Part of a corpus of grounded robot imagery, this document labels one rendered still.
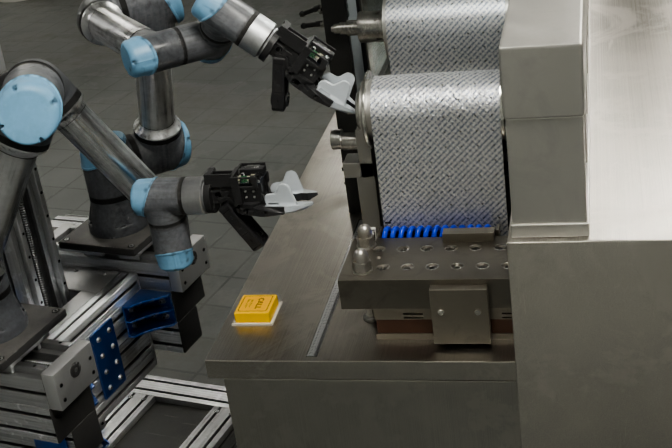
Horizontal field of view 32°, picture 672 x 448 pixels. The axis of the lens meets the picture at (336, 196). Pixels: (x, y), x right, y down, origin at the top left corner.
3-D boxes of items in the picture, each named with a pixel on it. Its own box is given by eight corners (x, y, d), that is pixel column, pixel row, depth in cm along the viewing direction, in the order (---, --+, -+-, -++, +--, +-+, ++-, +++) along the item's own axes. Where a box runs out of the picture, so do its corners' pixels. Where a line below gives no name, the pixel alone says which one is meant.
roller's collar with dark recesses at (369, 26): (364, 37, 241) (360, 7, 239) (392, 35, 240) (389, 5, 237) (358, 47, 236) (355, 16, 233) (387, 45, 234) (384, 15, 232)
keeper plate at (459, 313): (435, 337, 206) (430, 284, 202) (491, 337, 204) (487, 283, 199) (433, 345, 204) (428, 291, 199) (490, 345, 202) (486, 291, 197)
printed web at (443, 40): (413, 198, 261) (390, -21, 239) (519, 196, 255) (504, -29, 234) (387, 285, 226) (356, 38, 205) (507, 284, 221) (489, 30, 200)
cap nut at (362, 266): (354, 265, 209) (351, 243, 207) (374, 265, 208) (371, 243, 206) (350, 275, 206) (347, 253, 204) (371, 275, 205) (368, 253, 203)
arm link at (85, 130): (-4, 69, 231) (161, 232, 251) (-11, 87, 221) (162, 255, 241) (38, 32, 229) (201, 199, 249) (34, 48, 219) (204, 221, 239)
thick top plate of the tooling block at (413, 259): (357, 265, 221) (353, 238, 219) (570, 262, 212) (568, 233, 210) (341, 309, 207) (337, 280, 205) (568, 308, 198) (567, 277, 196)
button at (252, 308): (245, 304, 227) (243, 294, 226) (279, 304, 226) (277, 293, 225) (235, 323, 221) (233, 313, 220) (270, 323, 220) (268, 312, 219)
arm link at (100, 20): (53, -7, 254) (127, 34, 213) (101, -19, 258) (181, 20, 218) (65, 43, 258) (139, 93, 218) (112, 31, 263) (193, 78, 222)
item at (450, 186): (385, 237, 222) (375, 149, 215) (508, 234, 217) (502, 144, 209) (385, 238, 222) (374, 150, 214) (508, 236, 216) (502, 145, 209)
